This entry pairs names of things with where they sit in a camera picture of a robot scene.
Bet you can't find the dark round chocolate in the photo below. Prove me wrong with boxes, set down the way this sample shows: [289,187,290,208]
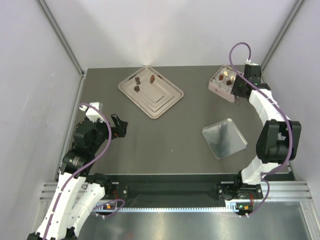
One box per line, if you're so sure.
[134,85,140,92]

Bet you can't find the silver tin lid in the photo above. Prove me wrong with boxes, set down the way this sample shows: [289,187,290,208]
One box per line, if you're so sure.
[201,118,248,160]

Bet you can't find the metal tongs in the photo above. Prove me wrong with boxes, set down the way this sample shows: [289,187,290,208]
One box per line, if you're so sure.
[234,96,241,106]

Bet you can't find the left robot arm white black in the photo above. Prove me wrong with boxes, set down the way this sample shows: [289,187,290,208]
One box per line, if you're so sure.
[27,102,128,240]

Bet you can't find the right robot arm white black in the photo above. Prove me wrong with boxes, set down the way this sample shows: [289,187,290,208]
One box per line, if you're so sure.
[231,63,302,198]

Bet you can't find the pink chocolate tin box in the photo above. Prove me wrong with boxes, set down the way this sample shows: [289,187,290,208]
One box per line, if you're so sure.
[208,65,237,103]

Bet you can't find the silver metal tray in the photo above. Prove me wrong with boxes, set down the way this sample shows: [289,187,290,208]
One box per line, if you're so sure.
[118,66,184,119]

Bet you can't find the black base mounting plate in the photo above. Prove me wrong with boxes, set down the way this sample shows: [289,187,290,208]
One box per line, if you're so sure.
[84,174,263,203]

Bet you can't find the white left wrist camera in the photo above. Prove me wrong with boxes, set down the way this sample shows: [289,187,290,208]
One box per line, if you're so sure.
[79,102,105,123]

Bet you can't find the aluminium frame rail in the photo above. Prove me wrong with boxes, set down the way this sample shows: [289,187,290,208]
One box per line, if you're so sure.
[37,181,315,213]

